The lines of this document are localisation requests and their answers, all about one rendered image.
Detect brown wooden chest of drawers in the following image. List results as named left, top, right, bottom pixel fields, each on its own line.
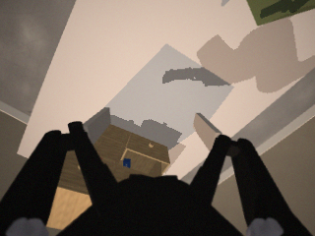
left=47, top=131, right=156, bottom=230

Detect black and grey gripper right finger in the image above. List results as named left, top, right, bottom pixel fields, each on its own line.
left=170, top=113, right=313, bottom=236

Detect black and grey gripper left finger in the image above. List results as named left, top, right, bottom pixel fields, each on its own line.
left=0, top=107, right=138, bottom=236

